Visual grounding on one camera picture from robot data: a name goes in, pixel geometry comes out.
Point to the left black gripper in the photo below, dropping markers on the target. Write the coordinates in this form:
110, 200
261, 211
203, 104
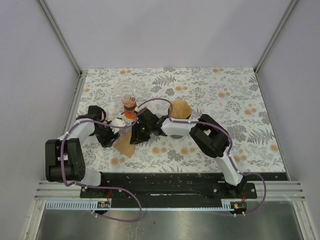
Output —
108, 141

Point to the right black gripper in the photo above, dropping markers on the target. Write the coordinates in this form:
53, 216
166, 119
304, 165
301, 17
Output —
136, 137

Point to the orange liquid glass carafe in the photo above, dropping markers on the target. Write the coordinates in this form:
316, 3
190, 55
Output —
129, 105

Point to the clear glass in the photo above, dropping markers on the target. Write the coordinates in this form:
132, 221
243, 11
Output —
124, 91

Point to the brown paper coffee filter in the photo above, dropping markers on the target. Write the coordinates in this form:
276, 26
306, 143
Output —
180, 109

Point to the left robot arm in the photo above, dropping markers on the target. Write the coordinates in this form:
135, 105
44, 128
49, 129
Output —
64, 158

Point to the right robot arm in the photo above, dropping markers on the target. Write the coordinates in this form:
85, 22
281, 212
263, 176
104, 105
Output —
212, 139

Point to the floral table mat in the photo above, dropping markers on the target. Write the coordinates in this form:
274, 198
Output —
230, 95

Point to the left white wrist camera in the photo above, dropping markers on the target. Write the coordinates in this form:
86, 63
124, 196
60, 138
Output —
116, 123

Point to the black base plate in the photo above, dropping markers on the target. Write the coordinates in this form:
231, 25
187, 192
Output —
195, 184

